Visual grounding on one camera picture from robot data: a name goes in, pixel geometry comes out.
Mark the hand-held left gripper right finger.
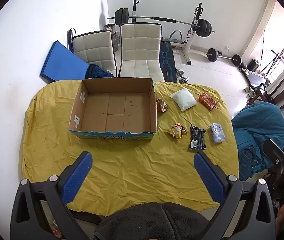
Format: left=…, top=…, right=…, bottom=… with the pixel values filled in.
left=193, top=152, right=276, bottom=240

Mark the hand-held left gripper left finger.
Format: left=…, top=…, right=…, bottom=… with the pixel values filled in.
left=10, top=151, right=100, bottom=240

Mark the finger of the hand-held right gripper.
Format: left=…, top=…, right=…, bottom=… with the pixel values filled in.
left=263, top=144, right=284, bottom=174
left=268, top=139, right=284, bottom=163

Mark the black packet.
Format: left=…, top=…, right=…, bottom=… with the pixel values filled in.
left=188, top=126, right=207, bottom=151

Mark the light blue tissue pack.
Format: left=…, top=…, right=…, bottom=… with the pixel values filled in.
left=209, top=123, right=227, bottom=144

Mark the yellow snack packet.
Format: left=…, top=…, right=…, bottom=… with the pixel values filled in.
left=167, top=122, right=188, bottom=140

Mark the red floral snack packet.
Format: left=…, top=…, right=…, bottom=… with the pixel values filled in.
left=198, top=92, right=219, bottom=112

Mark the cardboard box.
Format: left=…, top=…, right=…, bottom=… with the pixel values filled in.
left=68, top=77, right=157, bottom=143

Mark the white soft packet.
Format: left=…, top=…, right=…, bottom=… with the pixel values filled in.
left=169, top=89, right=197, bottom=111

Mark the orange snack packet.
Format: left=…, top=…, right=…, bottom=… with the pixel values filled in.
left=156, top=98, right=169, bottom=113

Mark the teal blanket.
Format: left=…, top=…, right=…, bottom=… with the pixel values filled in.
left=231, top=102, right=284, bottom=181

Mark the yellow tablecloth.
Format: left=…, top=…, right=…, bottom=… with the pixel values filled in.
left=22, top=79, right=239, bottom=217

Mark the dark wooden chair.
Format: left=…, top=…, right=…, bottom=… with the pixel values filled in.
left=264, top=79, right=284, bottom=109

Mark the dark grey fleece garment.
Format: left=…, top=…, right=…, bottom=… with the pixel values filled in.
left=93, top=202, right=212, bottom=240

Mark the dark side table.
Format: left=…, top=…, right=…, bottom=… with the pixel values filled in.
left=241, top=67, right=271, bottom=88

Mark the black speaker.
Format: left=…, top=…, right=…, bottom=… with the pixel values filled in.
left=248, top=59, right=260, bottom=72

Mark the black tripod stand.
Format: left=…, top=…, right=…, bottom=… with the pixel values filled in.
left=262, top=49, right=284, bottom=76

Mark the small dumbbell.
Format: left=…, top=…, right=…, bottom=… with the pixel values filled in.
left=176, top=69, right=189, bottom=84

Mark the dark blue cloth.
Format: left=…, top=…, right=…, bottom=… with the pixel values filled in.
left=84, top=64, right=114, bottom=79

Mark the blue exercise mat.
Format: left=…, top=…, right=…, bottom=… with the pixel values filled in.
left=40, top=41, right=90, bottom=83

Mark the short barbell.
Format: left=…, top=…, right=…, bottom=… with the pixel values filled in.
left=206, top=48, right=242, bottom=67

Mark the black blue weight bench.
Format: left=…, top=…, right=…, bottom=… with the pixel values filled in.
left=159, top=41, right=177, bottom=82

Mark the white padded chair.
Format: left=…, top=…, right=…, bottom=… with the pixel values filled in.
left=72, top=30, right=118, bottom=77
left=118, top=23, right=165, bottom=82

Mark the clear plastic jug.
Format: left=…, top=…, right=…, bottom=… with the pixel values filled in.
left=111, top=31, right=120, bottom=50

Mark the white weight rack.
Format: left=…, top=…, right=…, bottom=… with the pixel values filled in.
left=131, top=0, right=205, bottom=66

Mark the barbell with black plates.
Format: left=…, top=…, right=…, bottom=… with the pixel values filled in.
left=107, top=7, right=216, bottom=37

